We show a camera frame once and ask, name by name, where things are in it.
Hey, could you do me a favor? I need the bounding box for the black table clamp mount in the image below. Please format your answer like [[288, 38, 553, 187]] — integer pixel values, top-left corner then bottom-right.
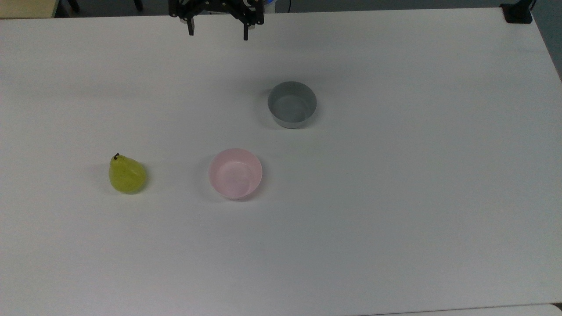
[[500, 0, 537, 24]]

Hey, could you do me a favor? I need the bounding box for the pink plastic bowl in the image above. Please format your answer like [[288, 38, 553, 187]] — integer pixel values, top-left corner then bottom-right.
[[208, 148, 263, 201]]

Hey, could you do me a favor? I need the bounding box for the light wooden furniture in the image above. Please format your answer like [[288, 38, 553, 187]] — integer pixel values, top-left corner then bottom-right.
[[0, 0, 60, 19]]

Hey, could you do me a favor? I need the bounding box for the green yellow pear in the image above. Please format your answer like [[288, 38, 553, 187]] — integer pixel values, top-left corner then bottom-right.
[[108, 153, 148, 194]]

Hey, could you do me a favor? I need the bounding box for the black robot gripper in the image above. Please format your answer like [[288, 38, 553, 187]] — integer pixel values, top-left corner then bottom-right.
[[169, 0, 265, 41]]

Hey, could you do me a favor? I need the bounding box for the grey plastic bowl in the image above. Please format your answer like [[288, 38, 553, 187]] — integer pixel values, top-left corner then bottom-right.
[[267, 81, 317, 129]]

